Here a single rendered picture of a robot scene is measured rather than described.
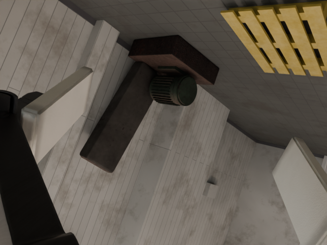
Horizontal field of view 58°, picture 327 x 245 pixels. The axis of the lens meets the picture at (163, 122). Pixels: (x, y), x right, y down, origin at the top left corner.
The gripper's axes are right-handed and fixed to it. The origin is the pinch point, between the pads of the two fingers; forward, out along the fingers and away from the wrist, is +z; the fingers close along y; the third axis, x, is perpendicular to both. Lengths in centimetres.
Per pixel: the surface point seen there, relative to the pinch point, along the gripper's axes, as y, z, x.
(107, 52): -88, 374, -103
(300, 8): 76, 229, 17
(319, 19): 90, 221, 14
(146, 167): 14, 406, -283
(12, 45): -173, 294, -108
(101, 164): -47, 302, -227
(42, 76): -144, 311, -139
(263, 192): 348, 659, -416
